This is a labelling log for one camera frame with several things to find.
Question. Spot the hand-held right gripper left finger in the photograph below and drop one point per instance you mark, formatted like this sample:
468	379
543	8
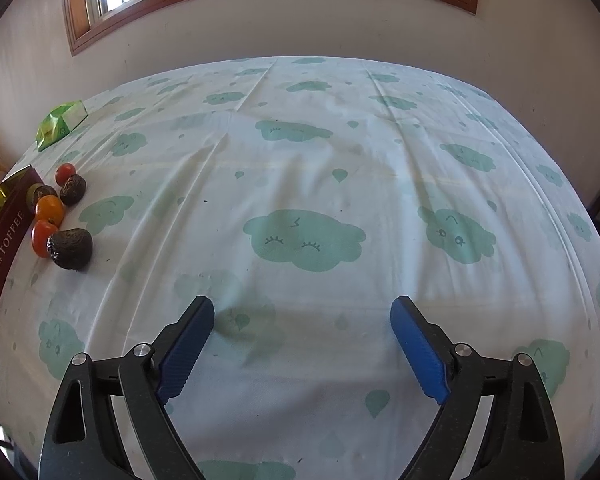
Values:
187	347

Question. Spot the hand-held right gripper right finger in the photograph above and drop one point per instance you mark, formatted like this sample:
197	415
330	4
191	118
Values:
420	345

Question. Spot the red tomato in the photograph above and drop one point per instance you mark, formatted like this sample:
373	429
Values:
65	174
42	237

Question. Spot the orange tomato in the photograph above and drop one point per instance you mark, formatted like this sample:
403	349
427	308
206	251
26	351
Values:
49	209

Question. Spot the dark red tin box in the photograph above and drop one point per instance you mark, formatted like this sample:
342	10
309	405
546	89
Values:
5	255

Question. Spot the green round fruit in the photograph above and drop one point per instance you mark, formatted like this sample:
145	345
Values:
34	194

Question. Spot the green tissue pack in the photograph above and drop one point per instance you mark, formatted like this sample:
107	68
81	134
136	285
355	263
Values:
60	122

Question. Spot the wooden framed window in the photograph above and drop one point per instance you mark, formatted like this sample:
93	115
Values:
77	10

